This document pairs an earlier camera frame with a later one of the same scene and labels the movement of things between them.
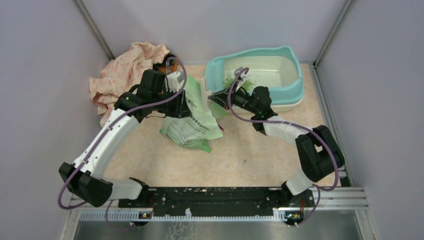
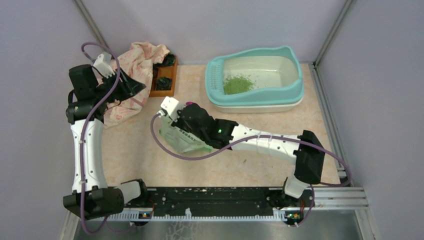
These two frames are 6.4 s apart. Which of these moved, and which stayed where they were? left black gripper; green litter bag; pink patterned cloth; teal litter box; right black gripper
Moved: left black gripper; green litter bag; right black gripper
Stayed: teal litter box; pink patterned cloth
